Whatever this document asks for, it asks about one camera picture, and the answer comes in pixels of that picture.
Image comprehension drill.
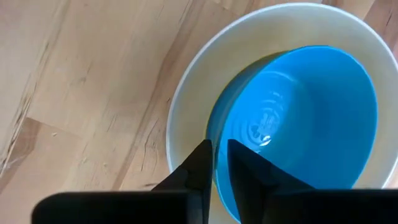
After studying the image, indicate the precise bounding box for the large white bowl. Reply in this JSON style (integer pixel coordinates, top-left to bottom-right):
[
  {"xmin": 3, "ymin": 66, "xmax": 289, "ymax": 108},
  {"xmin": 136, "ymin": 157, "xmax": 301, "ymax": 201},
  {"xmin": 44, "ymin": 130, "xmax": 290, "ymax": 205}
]
[{"xmin": 165, "ymin": 2, "xmax": 398, "ymax": 224}]

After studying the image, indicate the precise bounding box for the blue plastic bowl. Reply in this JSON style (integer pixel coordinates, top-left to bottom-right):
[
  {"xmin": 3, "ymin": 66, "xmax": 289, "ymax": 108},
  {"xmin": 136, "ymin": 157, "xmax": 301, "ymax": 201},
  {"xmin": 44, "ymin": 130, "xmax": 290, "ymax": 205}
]
[{"xmin": 205, "ymin": 45, "xmax": 379, "ymax": 223}]

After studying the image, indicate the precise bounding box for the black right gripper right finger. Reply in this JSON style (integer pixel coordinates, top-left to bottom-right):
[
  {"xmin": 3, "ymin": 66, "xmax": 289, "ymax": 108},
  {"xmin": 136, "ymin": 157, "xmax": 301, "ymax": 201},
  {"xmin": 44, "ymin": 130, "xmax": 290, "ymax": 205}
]
[{"xmin": 228, "ymin": 138, "xmax": 398, "ymax": 224}]

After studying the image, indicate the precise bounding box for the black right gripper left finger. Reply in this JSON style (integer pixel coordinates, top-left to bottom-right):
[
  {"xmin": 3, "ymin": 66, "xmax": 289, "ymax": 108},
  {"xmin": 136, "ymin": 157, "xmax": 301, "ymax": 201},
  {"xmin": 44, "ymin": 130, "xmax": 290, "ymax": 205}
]
[{"xmin": 30, "ymin": 139, "xmax": 215, "ymax": 224}]

